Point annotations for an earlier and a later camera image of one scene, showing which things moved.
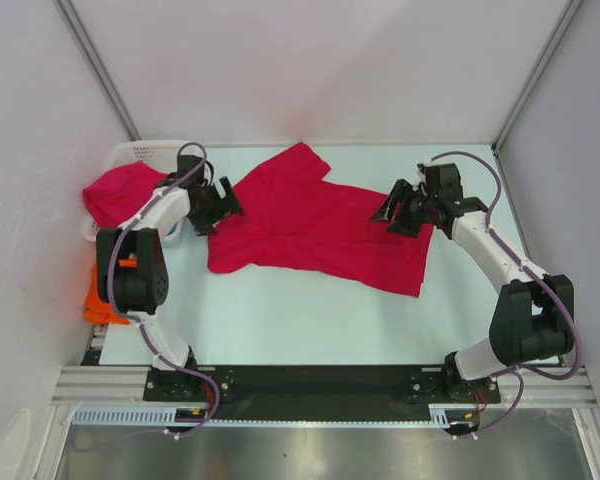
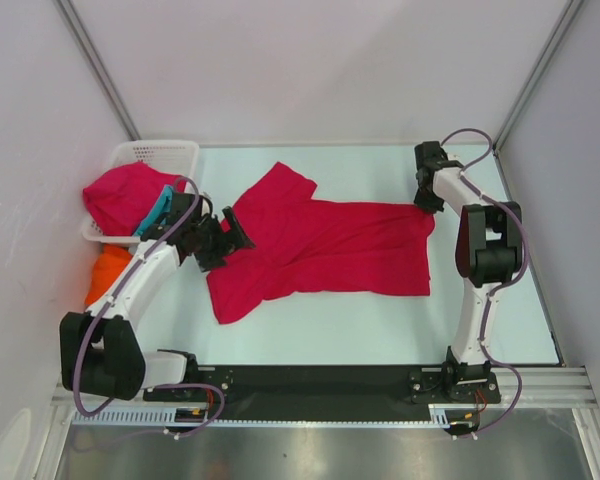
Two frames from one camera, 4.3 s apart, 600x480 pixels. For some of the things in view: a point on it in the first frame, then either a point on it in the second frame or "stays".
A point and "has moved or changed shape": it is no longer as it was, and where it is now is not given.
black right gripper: [402, 192] -> [429, 206]
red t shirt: [295, 221] has moved or changed shape
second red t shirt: [114, 200] stays
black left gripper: [204, 225] -> [229, 242]
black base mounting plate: [207, 392] stays
